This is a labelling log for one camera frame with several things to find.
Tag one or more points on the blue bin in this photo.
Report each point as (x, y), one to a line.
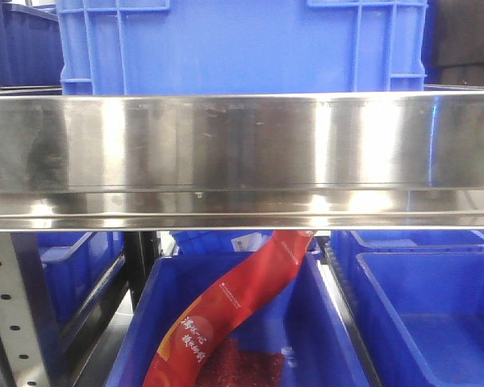
(422, 317)
(202, 243)
(300, 323)
(73, 263)
(348, 244)

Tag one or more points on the red snack packet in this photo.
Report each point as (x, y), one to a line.
(223, 306)

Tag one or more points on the blue bin rear centre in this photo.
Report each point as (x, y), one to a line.
(202, 243)

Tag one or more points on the blue bin left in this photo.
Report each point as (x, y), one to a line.
(73, 263)

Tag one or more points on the blue bin rear right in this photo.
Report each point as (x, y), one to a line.
(348, 244)

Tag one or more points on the large light blue crate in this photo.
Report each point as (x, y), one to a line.
(240, 47)

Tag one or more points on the perforated metal upright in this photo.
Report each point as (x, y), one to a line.
(17, 327)

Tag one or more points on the dark blue crate background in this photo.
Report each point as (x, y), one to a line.
(33, 46)

